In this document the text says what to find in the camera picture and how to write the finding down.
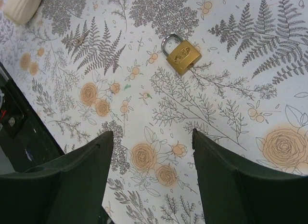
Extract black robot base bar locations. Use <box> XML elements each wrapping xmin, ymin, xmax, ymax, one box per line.
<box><xmin>0</xmin><ymin>65</ymin><xmax>64</xmax><ymax>172</ymax></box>

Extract small brass padlock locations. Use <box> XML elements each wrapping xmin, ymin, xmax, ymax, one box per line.
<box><xmin>161</xmin><ymin>34</ymin><xmax>202</xmax><ymax>76</ymax></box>

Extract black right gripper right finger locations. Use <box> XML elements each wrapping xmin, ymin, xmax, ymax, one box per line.
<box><xmin>192</xmin><ymin>129</ymin><xmax>308</xmax><ymax>224</ymax></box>

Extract floral table mat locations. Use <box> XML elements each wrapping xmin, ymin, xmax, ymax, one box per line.
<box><xmin>0</xmin><ymin>0</ymin><xmax>308</xmax><ymax>224</ymax></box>

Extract green toy celery stalk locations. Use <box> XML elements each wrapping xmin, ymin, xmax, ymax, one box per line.
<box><xmin>3</xmin><ymin>0</ymin><xmax>42</xmax><ymax>26</ymax></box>

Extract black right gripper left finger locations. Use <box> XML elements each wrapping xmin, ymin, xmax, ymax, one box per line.
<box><xmin>0</xmin><ymin>131</ymin><xmax>114</xmax><ymax>224</ymax></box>

